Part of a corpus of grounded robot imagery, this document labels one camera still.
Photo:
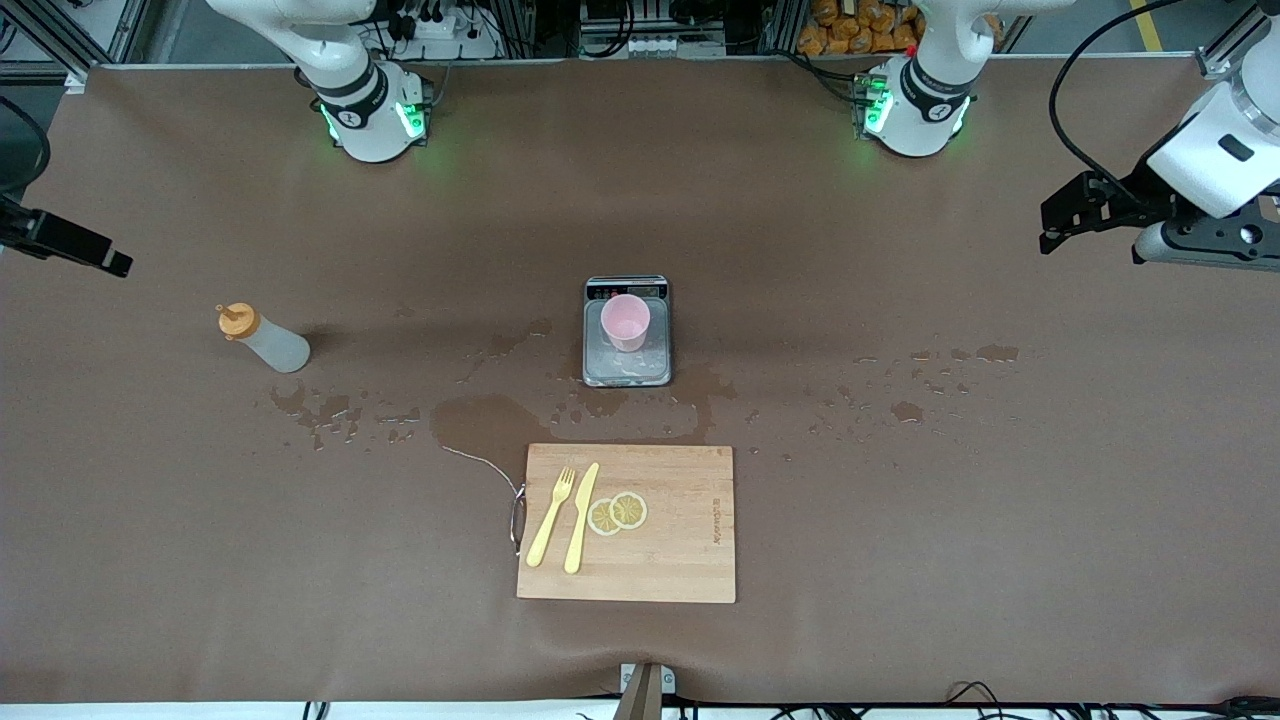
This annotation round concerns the orange snack bag pile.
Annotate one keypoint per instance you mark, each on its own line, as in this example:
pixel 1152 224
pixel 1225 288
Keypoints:
pixel 850 30

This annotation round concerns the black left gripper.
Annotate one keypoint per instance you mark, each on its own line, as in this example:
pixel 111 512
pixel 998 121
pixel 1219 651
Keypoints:
pixel 1128 205

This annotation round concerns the lemon slice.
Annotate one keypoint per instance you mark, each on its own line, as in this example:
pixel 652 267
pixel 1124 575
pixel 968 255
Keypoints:
pixel 600 520
pixel 630 510

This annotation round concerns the squeeze bottle with orange cap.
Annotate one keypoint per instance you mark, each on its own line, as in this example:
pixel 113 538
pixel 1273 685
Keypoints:
pixel 278 348

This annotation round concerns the yellow plastic knife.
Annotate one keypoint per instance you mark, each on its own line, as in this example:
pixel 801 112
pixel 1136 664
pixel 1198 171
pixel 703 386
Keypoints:
pixel 580 530

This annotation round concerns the metal camera stand bracket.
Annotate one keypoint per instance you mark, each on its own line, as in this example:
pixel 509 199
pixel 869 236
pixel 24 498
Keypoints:
pixel 645 695

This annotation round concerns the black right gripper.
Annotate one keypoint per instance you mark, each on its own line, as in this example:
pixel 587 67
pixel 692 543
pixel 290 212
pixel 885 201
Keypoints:
pixel 52 238

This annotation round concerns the yellow plastic fork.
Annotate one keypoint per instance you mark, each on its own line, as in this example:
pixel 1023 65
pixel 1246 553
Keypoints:
pixel 546 535

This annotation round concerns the white power strip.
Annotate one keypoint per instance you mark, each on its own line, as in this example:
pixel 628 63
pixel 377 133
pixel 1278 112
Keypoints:
pixel 440 28

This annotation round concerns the wooden cutting board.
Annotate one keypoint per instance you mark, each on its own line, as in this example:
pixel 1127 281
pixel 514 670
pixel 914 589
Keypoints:
pixel 680 540

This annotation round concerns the digital kitchen scale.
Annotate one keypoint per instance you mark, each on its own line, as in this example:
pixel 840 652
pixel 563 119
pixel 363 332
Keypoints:
pixel 625 372

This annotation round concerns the white connector block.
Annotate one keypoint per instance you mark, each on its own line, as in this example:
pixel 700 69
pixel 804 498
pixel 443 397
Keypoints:
pixel 660 45

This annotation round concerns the aluminium frame strut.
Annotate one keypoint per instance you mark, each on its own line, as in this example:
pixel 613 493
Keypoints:
pixel 1212 60

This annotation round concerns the pink cup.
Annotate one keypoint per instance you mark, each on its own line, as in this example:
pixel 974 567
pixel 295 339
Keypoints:
pixel 625 320

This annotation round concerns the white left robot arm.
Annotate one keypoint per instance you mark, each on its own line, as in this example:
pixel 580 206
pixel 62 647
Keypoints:
pixel 915 110

